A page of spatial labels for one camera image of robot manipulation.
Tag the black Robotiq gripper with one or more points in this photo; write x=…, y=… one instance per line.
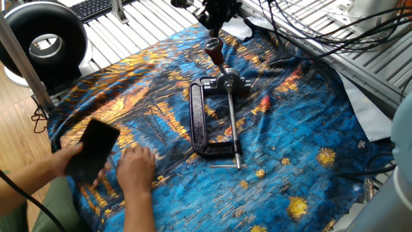
x=223, y=7

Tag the metal lever with brown knob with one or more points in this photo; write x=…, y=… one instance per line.
x=214, y=51

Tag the grey lever base housing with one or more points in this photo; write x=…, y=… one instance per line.
x=239, y=84

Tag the black C-clamp with steel screw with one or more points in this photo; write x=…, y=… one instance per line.
x=197, y=119

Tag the black smartphone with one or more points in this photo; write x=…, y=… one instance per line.
x=93, y=148

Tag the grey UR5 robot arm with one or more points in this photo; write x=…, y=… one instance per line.
x=402, y=135

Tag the person's left forearm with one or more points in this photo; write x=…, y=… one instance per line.
x=25, y=187

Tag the person's right hand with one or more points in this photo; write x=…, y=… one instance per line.
x=136, y=170

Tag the person's left hand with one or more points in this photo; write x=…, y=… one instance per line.
x=62, y=161

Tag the black round knob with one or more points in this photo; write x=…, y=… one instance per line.
x=181, y=3

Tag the black keyboard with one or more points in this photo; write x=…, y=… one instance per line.
x=93, y=8

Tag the blue starry night painted cloth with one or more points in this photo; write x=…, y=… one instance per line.
x=289, y=129

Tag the olive green trousers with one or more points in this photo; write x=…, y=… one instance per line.
x=54, y=209

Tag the short aluminium post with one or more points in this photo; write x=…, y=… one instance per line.
x=118, y=11

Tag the white cylindrical pedestal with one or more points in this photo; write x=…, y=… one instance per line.
x=370, y=9

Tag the aluminium frame beam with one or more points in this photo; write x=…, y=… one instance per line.
x=25, y=67

